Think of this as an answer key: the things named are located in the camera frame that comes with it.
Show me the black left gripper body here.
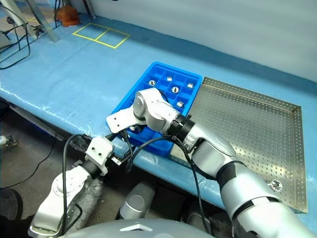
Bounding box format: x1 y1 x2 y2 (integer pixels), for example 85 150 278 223
107 148 136 167

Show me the blue compartment tray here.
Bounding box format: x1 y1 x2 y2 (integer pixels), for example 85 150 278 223
110 61 203 157

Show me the orange object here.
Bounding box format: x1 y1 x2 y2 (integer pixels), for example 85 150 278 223
55 6 80 27

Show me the silver robot torso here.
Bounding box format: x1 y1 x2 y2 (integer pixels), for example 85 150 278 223
63 218 216 238

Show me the perforated metal tray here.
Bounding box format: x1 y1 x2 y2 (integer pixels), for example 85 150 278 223
170 76 308 214

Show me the metal caster wheel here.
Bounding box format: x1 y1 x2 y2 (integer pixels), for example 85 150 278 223
0 135 19 149

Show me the dark round object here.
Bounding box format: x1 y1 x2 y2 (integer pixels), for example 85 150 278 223
0 188 23 221

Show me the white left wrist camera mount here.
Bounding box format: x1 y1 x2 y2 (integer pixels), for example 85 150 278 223
85 136 115 174

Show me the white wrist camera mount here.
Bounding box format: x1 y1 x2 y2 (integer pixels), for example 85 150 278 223
106 106 141 134
85 136 115 174

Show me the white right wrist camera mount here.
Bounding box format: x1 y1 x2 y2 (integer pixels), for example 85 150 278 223
106 106 141 134

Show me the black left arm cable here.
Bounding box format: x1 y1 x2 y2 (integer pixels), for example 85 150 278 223
60 133 88 235

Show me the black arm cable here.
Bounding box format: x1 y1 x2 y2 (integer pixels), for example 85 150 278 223
123 128 216 236
60 133 88 235

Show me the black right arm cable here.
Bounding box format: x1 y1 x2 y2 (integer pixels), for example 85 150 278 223
123 128 216 236

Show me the thin black floor cable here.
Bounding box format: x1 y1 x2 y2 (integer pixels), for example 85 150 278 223
0 133 59 189

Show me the grey metal post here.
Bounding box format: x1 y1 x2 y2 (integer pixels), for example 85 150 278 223
31 0 60 43

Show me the black cable loop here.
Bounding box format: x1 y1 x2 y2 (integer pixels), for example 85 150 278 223
0 4 32 70

